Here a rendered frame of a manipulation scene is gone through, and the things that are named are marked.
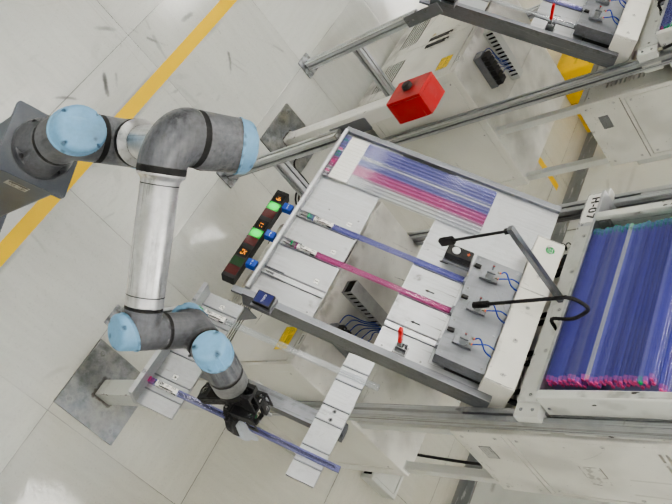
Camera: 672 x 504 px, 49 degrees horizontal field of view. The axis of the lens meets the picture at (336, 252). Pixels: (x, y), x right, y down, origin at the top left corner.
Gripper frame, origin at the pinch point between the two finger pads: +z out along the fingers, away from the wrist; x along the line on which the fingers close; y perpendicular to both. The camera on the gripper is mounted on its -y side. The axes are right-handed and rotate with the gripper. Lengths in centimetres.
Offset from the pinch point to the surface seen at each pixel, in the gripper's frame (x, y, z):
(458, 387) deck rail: 35, 37, 18
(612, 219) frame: 94, 61, 9
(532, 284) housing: 69, 46, 13
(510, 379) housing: 40, 49, 14
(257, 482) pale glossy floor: 21, -46, 111
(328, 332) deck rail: 34.7, 1.7, 8.4
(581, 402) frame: 34, 67, 4
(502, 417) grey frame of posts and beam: 32, 49, 20
